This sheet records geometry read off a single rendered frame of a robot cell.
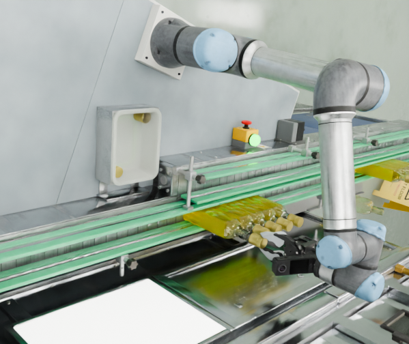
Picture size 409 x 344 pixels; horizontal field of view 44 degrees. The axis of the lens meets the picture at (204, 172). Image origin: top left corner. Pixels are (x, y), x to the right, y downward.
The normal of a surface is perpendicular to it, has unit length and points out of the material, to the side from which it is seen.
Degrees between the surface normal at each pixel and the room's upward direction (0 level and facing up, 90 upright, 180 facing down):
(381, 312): 90
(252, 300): 90
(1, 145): 0
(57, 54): 0
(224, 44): 8
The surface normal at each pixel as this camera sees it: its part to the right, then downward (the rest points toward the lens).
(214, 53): 0.59, 0.28
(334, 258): -0.70, 0.03
